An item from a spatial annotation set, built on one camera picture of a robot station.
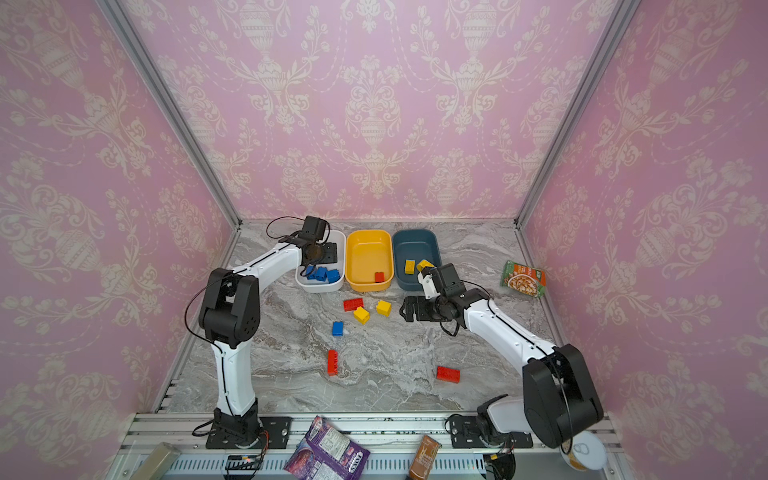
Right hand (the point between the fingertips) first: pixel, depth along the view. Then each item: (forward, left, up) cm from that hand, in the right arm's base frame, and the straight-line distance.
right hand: (415, 309), depth 86 cm
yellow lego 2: (+5, +9, -7) cm, 12 cm away
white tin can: (-35, -35, -4) cm, 50 cm away
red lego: (+7, +20, -7) cm, 22 cm away
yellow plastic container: (+28, +15, -6) cm, 32 cm away
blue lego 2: (+19, +27, -8) cm, 34 cm away
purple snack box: (-33, +23, -6) cm, 41 cm away
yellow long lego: (+21, -5, -6) cm, 23 cm away
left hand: (+24, +28, -1) cm, 37 cm away
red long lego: (-16, -8, -9) cm, 20 cm away
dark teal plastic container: (+30, -2, -5) cm, 30 cm away
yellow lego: (+3, +16, -7) cm, 18 cm away
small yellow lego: (+21, 0, -8) cm, 23 cm away
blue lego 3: (-1, +24, -9) cm, 25 cm away
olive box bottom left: (-34, +62, -5) cm, 71 cm away
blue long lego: (+16, +26, +6) cm, 31 cm away
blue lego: (+22, +32, -10) cm, 40 cm away
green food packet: (+14, -39, -8) cm, 43 cm away
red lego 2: (-12, +24, -7) cm, 28 cm away
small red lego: (+18, +11, -9) cm, 23 cm away
